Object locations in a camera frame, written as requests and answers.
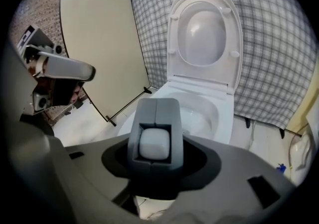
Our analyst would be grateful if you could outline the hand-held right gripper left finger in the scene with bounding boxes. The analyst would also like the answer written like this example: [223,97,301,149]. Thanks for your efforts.
[127,98,158,172]

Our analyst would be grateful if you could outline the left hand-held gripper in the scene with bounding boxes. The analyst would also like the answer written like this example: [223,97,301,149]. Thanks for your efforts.
[17,25,97,115]

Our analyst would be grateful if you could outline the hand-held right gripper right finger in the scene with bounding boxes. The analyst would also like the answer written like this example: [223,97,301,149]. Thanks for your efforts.
[151,98,184,172]

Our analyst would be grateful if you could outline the large white toilet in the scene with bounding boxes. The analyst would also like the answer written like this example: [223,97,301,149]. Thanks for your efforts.
[116,0,244,145]

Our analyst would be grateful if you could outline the small white toilet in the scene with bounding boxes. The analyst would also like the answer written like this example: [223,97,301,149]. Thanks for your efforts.
[290,115,317,171]

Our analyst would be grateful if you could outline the person's left hand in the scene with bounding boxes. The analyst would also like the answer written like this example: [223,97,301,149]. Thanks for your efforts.
[71,82,85,106]

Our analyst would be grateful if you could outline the beige partition panel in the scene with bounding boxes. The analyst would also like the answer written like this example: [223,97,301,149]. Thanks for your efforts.
[59,0,153,122]

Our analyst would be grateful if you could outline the grey plaid curtain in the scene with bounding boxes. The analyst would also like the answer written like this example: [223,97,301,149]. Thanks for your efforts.
[129,0,317,129]

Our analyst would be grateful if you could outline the yellow partition panel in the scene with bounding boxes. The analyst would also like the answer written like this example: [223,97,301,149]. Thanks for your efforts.
[286,68,319,134]

